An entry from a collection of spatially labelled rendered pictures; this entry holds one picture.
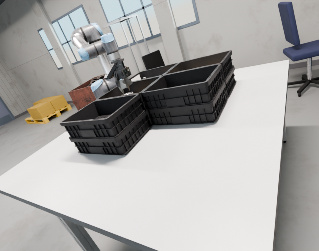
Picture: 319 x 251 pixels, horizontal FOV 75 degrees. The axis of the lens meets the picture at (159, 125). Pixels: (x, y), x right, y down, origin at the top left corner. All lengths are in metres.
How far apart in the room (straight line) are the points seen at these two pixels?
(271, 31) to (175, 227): 3.43
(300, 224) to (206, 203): 0.90
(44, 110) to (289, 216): 5.54
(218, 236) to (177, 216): 0.14
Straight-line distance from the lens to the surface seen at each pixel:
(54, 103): 6.14
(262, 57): 3.88
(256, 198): 0.71
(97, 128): 1.10
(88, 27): 1.80
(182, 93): 1.09
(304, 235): 1.50
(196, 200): 0.73
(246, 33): 3.82
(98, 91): 1.80
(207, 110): 1.08
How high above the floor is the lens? 1.23
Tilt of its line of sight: 24 degrees down
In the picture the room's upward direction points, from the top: 20 degrees counter-clockwise
